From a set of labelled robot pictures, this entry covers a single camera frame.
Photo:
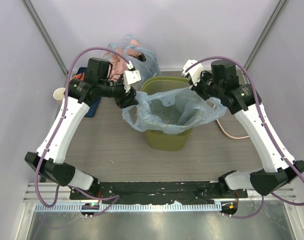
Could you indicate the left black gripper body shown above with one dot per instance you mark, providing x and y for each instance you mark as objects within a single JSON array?
[{"x": 120, "y": 100}]

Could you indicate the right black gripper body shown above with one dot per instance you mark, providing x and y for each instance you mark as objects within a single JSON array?
[{"x": 203, "y": 87}]

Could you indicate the blue plastic bag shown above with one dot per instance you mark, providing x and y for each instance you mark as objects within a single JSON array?
[{"x": 172, "y": 112}]

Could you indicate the green trash bin pink rim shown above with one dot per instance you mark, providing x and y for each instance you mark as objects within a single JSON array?
[{"x": 157, "y": 139}]

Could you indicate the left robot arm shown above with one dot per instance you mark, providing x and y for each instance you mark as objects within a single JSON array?
[{"x": 83, "y": 90}]

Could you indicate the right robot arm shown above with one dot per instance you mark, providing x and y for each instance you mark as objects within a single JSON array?
[{"x": 279, "y": 167}]

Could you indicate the bag filled with pink trash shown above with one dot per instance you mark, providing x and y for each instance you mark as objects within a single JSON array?
[{"x": 143, "y": 59}]

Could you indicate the dark blue mat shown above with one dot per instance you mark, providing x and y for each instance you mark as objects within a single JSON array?
[{"x": 92, "y": 110}]

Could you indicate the red floral plate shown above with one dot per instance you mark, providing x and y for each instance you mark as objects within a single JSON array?
[{"x": 80, "y": 76}]

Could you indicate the pink paper cup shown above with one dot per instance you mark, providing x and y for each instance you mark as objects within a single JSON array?
[{"x": 59, "y": 94}]

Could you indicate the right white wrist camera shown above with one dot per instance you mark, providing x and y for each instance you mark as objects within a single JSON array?
[{"x": 192, "y": 71}]

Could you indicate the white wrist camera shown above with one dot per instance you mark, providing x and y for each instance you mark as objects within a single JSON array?
[
  {"x": 131, "y": 77},
  {"x": 192, "y": 71}
]

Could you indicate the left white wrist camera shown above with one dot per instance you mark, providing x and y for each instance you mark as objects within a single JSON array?
[{"x": 131, "y": 77}]

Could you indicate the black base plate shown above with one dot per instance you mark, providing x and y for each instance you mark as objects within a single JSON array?
[{"x": 164, "y": 192}]

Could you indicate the white slotted cable duct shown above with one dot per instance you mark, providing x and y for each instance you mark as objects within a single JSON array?
[{"x": 87, "y": 207}]

